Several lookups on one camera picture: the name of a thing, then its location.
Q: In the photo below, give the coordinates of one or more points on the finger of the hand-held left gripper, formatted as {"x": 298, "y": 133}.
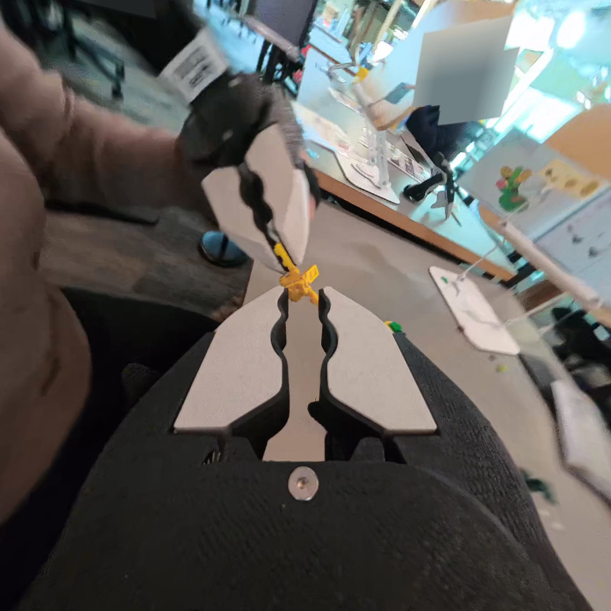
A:
{"x": 229, "y": 210}
{"x": 286, "y": 200}

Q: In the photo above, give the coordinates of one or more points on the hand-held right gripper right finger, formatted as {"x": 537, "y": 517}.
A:
{"x": 377, "y": 377}

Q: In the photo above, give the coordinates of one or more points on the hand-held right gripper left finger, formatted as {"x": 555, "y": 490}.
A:
{"x": 234, "y": 377}

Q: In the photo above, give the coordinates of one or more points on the yellow brick flower assembly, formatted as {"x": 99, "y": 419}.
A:
{"x": 298, "y": 281}

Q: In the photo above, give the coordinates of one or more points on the person's left forearm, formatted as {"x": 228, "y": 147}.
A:
{"x": 95, "y": 143}

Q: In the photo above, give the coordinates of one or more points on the grey desk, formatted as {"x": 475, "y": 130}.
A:
{"x": 382, "y": 267}

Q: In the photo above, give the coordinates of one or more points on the blue round base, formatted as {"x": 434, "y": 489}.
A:
{"x": 222, "y": 248}

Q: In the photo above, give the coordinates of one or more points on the yellow and green brick piece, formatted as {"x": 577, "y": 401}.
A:
{"x": 394, "y": 327}

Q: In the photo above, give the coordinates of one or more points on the white folding stand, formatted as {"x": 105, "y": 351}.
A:
{"x": 377, "y": 157}

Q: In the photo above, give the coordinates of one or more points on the large black display screen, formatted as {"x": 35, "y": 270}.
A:
{"x": 281, "y": 19}

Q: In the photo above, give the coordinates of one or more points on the white booklet stand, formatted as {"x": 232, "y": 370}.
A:
{"x": 477, "y": 310}

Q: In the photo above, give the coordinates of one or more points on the spare black white gripper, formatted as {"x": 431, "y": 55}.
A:
{"x": 429, "y": 186}

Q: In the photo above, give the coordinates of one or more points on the person's brown sweater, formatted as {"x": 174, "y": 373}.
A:
{"x": 28, "y": 334}

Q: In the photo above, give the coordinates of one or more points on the brick instruction booklet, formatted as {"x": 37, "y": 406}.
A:
{"x": 549, "y": 200}

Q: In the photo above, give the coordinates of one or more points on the wooden booklet board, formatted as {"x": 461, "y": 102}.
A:
{"x": 587, "y": 138}

